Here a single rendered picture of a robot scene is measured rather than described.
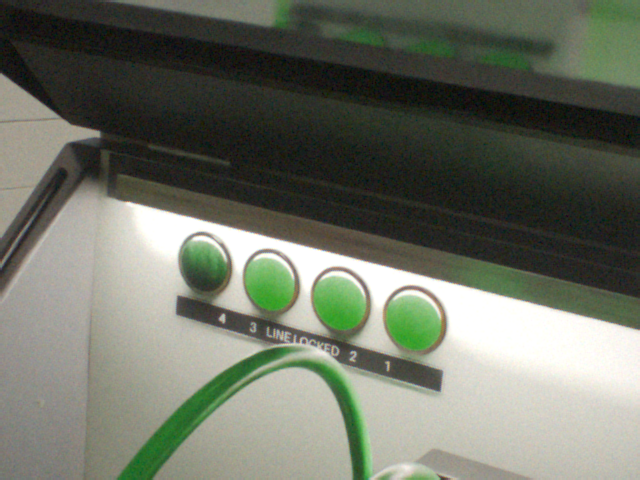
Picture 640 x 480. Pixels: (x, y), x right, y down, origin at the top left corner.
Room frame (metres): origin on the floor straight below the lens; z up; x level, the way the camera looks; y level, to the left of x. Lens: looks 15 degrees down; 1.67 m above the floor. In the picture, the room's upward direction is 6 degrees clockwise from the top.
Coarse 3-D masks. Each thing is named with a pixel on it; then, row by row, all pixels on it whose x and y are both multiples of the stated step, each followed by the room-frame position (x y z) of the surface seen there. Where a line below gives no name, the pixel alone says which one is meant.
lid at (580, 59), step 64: (0, 0) 0.90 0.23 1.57; (64, 0) 0.85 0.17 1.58; (128, 0) 0.81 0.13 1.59; (192, 0) 0.77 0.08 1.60; (256, 0) 0.74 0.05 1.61; (320, 0) 0.71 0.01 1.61; (384, 0) 0.68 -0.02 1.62; (448, 0) 0.65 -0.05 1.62; (512, 0) 0.62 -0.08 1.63; (576, 0) 0.60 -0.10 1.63; (0, 64) 1.01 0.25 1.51; (64, 64) 0.92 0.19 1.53; (128, 64) 0.87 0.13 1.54; (192, 64) 0.83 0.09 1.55; (256, 64) 0.81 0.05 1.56; (320, 64) 0.79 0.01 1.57; (384, 64) 0.76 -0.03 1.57; (448, 64) 0.72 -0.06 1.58; (512, 64) 0.69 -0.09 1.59; (576, 64) 0.66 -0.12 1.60; (128, 128) 1.03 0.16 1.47; (192, 128) 0.96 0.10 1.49; (256, 128) 0.90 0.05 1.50; (320, 128) 0.85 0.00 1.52; (384, 128) 0.80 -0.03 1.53; (448, 128) 0.76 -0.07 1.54; (512, 128) 0.73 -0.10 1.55; (576, 128) 0.71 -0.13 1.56; (384, 192) 0.94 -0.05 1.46; (448, 192) 0.88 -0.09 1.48; (512, 192) 0.83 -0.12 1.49; (576, 192) 0.79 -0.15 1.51
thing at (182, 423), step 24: (240, 360) 0.66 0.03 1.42; (264, 360) 0.67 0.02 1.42; (288, 360) 0.69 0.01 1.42; (312, 360) 0.71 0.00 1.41; (216, 384) 0.64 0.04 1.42; (240, 384) 0.65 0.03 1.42; (336, 384) 0.75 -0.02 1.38; (192, 408) 0.62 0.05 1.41; (216, 408) 0.63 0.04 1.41; (360, 408) 0.77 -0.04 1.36; (168, 432) 0.60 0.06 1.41; (192, 432) 0.61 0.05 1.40; (360, 432) 0.78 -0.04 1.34; (144, 456) 0.59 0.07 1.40; (168, 456) 0.59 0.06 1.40; (360, 456) 0.79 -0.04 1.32
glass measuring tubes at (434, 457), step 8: (424, 456) 0.87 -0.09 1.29; (432, 456) 0.87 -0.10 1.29; (440, 456) 0.87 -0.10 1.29; (448, 456) 0.87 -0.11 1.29; (456, 456) 0.87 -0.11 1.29; (424, 464) 0.85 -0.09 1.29; (432, 464) 0.85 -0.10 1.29; (440, 464) 0.85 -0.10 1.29; (448, 464) 0.86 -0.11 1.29; (456, 464) 0.86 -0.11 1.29; (464, 464) 0.86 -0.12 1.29; (472, 464) 0.86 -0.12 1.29; (480, 464) 0.86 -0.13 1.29; (488, 464) 0.86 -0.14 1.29; (440, 472) 0.84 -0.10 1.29; (448, 472) 0.84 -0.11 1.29; (456, 472) 0.84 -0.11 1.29; (464, 472) 0.84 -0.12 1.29; (472, 472) 0.85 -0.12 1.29; (480, 472) 0.85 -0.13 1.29; (488, 472) 0.85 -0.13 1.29; (496, 472) 0.85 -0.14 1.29; (504, 472) 0.85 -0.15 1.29
